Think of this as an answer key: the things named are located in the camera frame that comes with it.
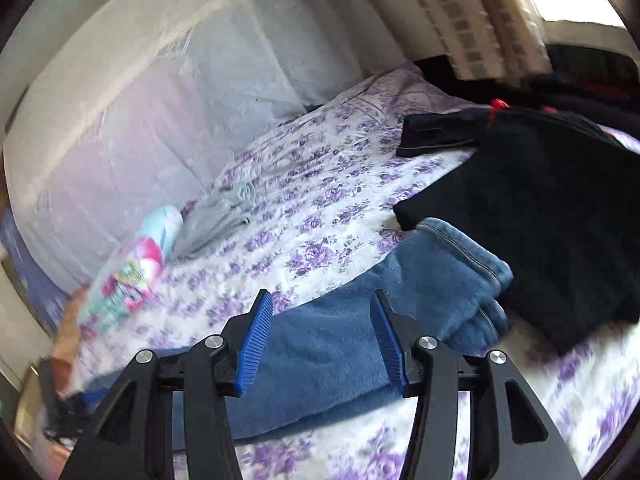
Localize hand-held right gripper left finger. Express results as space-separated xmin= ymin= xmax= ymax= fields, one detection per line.
xmin=60 ymin=289 xmax=275 ymax=480

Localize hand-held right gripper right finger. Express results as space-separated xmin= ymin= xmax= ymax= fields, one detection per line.
xmin=370 ymin=289 xmax=583 ymax=480

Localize blue jeans pants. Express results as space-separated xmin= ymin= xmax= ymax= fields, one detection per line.
xmin=82 ymin=217 xmax=515 ymax=452

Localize black pants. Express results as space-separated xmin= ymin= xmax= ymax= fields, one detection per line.
xmin=392 ymin=107 xmax=640 ymax=357

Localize brown cloth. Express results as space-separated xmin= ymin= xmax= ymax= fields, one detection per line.
xmin=52 ymin=294 xmax=95 ymax=397

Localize purple blue pillow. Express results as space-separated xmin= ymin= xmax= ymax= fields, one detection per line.
xmin=0 ymin=210 xmax=68 ymax=333

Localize grey folded garment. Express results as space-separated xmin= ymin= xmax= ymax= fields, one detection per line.
xmin=172 ymin=182 xmax=262 ymax=262

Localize colourful folded cloth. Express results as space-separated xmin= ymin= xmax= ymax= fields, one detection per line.
xmin=79 ymin=205 xmax=184 ymax=335

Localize floral purple bedsheet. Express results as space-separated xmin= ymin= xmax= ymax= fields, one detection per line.
xmin=65 ymin=62 xmax=640 ymax=480

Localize dark navy folded garment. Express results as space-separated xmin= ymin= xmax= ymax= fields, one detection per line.
xmin=396 ymin=106 xmax=496 ymax=159

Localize white lace headboard cover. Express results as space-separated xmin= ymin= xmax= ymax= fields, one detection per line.
xmin=2 ymin=0 xmax=407 ymax=292

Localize pile of dark clothes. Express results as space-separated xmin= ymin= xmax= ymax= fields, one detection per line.
xmin=414 ymin=44 xmax=640 ymax=128

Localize patterned beige curtain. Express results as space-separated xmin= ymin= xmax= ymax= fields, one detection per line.
xmin=345 ymin=0 xmax=556 ymax=82

